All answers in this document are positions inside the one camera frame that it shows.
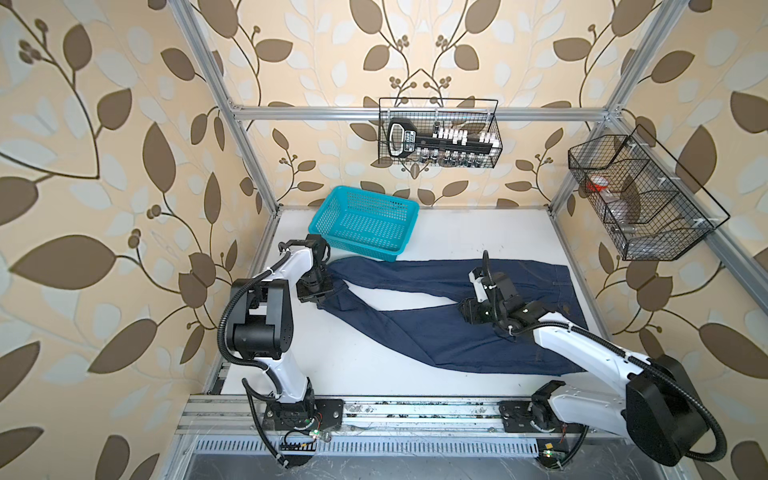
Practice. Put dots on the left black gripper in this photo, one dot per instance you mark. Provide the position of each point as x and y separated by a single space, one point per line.
304 295

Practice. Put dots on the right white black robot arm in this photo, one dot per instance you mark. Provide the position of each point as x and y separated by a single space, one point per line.
652 401

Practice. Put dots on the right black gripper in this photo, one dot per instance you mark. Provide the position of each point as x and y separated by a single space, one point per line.
468 311

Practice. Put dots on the black wire basket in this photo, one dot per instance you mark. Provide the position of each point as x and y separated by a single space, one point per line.
469 113
656 208

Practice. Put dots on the red capped clear container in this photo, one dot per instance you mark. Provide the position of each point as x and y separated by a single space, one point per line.
596 184

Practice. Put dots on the teal plastic basket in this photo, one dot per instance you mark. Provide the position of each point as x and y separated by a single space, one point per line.
366 223

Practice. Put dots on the dark blue denim trousers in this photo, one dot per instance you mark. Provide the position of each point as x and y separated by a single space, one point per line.
436 336

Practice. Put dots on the back black wire basket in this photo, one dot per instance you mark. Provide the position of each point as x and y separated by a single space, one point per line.
469 113

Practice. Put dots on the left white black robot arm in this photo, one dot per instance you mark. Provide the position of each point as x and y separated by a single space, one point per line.
256 330

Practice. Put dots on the black socket tool set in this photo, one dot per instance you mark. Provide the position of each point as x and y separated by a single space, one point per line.
444 146

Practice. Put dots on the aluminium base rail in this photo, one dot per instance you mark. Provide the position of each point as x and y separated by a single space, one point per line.
384 426

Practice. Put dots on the right black wire basket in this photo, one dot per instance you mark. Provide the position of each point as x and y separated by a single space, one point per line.
656 208

